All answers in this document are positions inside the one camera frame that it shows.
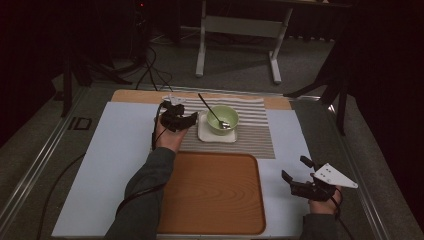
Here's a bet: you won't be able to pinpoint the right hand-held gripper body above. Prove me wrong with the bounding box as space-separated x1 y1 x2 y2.
289 162 359 203

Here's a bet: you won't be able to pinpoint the black floor cables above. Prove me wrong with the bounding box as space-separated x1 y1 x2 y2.
134 45 174 93

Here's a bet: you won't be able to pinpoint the striped placemat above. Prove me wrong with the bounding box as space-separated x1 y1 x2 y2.
149 95 276 160

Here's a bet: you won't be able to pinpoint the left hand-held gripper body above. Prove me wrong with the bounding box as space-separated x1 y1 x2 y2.
159 94 193 133

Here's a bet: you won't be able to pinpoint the metal spoon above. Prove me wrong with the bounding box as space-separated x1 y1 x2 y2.
197 93 232 130

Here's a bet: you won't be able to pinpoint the dark equipment tower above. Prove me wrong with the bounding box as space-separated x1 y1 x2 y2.
131 0 152 65

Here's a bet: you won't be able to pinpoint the light blue table mat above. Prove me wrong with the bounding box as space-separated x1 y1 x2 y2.
51 100 322 238

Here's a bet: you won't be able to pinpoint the black metal stand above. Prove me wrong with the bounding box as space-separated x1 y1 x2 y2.
59 49 134 118
284 33 355 136

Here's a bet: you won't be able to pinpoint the right hand-held gripper cable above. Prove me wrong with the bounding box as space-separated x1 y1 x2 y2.
329 187 356 240

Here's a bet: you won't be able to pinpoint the black floor socket box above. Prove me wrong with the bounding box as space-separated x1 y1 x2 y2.
68 116 93 132

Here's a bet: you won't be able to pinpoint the white table frame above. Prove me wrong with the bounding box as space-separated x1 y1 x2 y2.
195 0 352 85

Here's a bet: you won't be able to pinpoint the green bowl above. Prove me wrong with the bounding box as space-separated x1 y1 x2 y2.
205 105 240 137

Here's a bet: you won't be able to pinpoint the white square plate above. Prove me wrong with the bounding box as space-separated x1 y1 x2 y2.
197 109 238 144

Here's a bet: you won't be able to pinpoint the brown wooden tray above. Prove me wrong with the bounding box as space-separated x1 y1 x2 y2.
156 151 267 236

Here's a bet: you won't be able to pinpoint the person's left hand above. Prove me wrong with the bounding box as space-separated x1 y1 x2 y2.
153 114 190 154

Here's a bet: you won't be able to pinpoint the person's right hand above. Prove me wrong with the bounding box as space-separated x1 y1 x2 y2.
308 188 343 216

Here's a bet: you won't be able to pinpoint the metal floor rail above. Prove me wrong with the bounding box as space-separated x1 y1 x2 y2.
328 103 392 240
0 87 90 231

